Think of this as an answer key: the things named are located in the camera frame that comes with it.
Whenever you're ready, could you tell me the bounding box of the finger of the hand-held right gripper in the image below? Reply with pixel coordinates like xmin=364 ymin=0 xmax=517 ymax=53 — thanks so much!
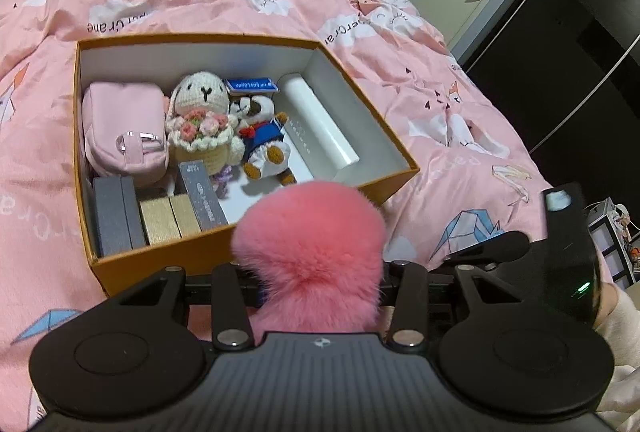
xmin=440 ymin=232 xmax=531 ymax=269

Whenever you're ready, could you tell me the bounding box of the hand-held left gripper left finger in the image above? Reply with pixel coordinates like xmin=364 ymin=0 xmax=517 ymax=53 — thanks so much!
xmin=85 ymin=261 xmax=263 ymax=352

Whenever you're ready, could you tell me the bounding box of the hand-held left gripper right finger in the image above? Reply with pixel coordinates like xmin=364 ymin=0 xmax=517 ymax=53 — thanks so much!
xmin=381 ymin=261 xmax=556 ymax=352

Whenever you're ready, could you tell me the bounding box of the pink fluffy ball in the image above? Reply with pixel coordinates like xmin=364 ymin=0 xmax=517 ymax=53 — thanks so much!
xmin=232 ymin=179 xmax=387 ymax=338

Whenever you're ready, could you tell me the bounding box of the gold box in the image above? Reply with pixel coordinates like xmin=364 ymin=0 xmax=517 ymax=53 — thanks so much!
xmin=140 ymin=195 xmax=202 ymax=245

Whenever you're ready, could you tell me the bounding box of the grey box with silver print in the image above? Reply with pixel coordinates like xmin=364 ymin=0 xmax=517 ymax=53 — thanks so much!
xmin=179 ymin=159 xmax=231 ymax=231

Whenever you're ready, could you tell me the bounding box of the dark grey box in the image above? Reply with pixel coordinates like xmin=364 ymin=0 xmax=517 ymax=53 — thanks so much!
xmin=92 ymin=175 xmax=149 ymax=258

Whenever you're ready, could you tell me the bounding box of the orange cardboard box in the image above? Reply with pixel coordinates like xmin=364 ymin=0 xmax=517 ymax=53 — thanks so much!
xmin=74 ymin=32 xmax=420 ymax=298

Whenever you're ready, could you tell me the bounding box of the plush dog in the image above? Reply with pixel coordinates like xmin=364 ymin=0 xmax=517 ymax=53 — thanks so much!
xmin=229 ymin=95 xmax=294 ymax=187

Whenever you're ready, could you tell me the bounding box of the crochet bunny with flowers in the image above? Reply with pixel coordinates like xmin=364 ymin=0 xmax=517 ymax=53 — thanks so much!
xmin=165 ymin=71 xmax=247 ymax=176

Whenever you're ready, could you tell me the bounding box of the white cylinder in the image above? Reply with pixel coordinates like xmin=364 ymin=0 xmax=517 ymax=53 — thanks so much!
xmin=277 ymin=72 xmax=361 ymax=170

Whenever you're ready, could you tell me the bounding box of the pink pouch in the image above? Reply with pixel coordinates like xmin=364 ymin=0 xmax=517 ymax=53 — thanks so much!
xmin=81 ymin=82 xmax=169 ymax=188

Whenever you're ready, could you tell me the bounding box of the blue card box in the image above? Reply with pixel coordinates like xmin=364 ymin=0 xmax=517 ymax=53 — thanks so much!
xmin=225 ymin=77 xmax=279 ymax=96

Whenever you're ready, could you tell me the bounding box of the person's right forearm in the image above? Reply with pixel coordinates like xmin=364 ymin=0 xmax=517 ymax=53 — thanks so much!
xmin=592 ymin=282 xmax=640 ymax=432

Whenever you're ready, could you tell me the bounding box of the white drawer organizer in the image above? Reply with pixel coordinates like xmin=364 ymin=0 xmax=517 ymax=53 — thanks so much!
xmin=586 ymin=197 xmax=640 ymax=294

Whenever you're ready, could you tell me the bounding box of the purple crochet flower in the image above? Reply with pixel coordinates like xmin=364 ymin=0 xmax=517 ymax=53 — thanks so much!
xmin=212 ymin=165 xmax=234 ymax=199

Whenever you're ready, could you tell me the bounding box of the black wardrobe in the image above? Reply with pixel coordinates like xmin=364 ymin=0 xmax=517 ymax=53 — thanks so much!
xmin=447 ymin=0 xmax=640 ymax=233

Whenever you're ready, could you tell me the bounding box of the pink printed blanket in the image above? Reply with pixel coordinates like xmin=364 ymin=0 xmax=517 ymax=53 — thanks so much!
xmin=0 ymin=0 xmax=616 ymax=432

